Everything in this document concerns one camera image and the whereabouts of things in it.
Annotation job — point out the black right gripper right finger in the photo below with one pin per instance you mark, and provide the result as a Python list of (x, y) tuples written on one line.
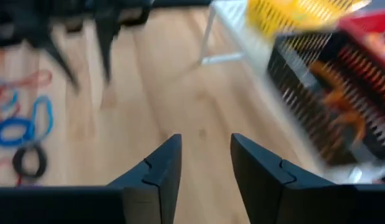
[(304, 205)]

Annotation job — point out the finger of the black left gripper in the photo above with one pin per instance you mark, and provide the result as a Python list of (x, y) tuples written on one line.
[(106, 43), (60, 59)]

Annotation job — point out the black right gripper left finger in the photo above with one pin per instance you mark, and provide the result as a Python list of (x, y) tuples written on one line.
[(86, 205)]

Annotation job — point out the red rubber band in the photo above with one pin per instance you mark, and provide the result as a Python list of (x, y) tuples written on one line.
[(19, 180), (40, 77)]

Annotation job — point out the blue rubber band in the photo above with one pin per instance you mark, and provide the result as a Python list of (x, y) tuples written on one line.
[(50, 115)]

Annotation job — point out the orange rubber band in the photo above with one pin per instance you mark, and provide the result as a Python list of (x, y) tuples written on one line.
[(323, 70), (357, 124)]

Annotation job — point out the black plastic basket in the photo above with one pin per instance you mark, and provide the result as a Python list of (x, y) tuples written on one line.
[(283, 71)]

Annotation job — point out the yellow plastic basket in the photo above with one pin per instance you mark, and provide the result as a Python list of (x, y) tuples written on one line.
[(289, 15)]

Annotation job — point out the white metal shelf riser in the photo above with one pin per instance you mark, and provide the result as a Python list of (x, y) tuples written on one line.
[(230, 18)]

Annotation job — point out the red plastic basket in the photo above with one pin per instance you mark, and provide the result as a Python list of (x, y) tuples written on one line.
[(373, 25)]

